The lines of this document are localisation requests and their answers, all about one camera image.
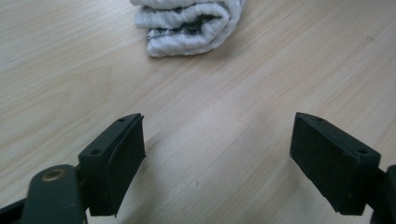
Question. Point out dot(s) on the white checked cloth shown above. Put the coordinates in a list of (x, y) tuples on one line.
[(186, 40)]

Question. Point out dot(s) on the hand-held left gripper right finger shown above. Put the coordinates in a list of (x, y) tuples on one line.
[(330, 168)]

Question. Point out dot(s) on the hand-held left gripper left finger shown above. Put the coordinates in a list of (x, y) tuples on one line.
[(112, 168)]

